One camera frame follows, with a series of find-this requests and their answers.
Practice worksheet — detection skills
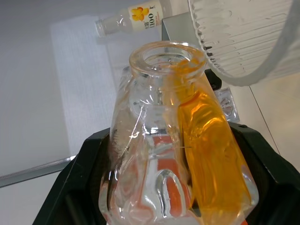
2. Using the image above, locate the yellow flower label bottle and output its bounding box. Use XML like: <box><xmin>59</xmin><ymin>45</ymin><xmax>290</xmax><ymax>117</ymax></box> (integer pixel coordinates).
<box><xmin>95</xmin><ymin>0</ymin><xmax>186</xmax><ymax>38</ymax></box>

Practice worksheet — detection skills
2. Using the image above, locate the small clear square bottle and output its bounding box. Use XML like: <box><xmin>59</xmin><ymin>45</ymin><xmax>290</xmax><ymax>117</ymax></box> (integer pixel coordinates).
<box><xmin>214</xmin><ymin>87</ymin><xmax>240</xmax><ymax>124</ymax></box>

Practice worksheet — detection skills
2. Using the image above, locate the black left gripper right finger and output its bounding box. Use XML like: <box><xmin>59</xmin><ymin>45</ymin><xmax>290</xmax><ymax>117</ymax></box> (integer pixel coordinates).
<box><xmin>231</xmin><ymin>122</ymin><xmax>300</xmax><ymax>225</ymax></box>

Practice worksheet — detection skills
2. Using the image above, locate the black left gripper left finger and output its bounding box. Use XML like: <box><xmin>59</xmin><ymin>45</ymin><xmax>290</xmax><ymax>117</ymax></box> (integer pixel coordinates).
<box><xmin>31</xmin><ymin>131</ymin><xmax>113</xmax><ymax>225</ymax></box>

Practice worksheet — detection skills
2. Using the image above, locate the long twisted metal spoon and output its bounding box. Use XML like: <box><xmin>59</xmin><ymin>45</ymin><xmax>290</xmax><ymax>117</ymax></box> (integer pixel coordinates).
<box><xmin>0</xmin><ymin>155</ymin><xmax>77</xmax><ymax>188</ymax></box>

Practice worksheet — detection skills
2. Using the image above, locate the square glass bottle orange liquid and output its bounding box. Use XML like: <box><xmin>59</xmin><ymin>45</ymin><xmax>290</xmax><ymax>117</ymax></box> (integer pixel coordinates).
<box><xmin>98</xmin><ymin>41</ymin><xmax>260</xmax><ymax>225</ymax></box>

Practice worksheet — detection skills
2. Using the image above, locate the grey metal box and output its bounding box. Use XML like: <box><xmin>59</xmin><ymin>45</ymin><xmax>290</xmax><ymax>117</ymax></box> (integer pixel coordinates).
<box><xmin>161</xmin><ymin>11</ymin><xmax>200</xmax><ymax>47</ymax></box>

